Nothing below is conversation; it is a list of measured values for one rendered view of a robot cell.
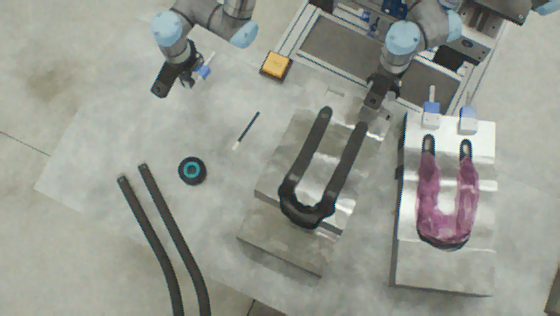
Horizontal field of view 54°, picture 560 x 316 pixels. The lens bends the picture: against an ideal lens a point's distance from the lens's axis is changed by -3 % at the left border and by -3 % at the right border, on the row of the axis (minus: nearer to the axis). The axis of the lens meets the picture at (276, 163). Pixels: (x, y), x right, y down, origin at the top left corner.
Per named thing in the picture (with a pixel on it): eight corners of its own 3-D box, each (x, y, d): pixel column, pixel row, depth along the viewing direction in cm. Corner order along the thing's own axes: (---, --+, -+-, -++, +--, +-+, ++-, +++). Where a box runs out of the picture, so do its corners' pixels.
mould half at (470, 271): (403, 117, 169) (410, 103, 158) (489, 128, 167) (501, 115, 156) (388, 286, 156) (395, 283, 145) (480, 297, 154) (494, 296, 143)
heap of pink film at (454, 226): (416, 150, 160) (422, 141, 152) (477, 158, 158) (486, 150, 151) (408, 240, 153) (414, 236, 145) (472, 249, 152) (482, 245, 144)
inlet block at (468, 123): (457, 93, 167) (462, 86, 162) (474, 95, 167) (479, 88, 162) (455, 134, 164) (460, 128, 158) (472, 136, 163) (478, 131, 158)
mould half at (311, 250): (310, 89, 172) (311, 70, 159) (390, 123, 168) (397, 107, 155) (237, 239, 160) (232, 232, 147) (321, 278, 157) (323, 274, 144)
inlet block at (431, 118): (422, 88, 168) (426, 81, 163) (438, 90, 167) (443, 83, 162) (419, 130, 164) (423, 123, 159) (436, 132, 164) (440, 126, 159)
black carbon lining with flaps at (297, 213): (321, 105, 163) (322, 93, 154) (373, 128, 161) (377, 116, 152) (269, 214, 155) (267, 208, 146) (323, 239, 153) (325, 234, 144)
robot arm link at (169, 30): (188, 16, 135) (167, 43, 133) (195, 37, 146) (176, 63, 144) (162, 1, 136) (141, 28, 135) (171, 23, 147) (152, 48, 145)
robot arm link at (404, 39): (429, 40, 131) (396, 51, 131) (419, 60, 142) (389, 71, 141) (415, 12, 133) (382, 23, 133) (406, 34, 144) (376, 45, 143)
